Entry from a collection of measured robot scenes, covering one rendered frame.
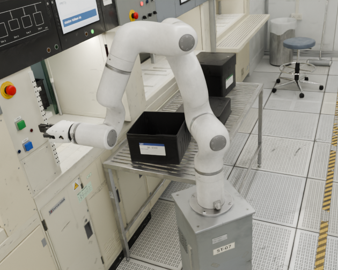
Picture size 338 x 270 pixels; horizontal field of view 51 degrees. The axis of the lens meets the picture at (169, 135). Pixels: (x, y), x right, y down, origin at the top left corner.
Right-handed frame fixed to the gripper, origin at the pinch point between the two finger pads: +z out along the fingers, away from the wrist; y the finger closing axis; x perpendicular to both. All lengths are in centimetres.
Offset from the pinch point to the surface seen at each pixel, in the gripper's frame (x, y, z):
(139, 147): -35, 47, -11
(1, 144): -2.8, -10.9, 12.5
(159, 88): -33, 121, 13
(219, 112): -34, 95, -39
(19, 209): -32.3, -14.3, 12.5
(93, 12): 32, 61, 12
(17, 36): 32.6, 11.6, 12.4
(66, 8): 37, 43, 12
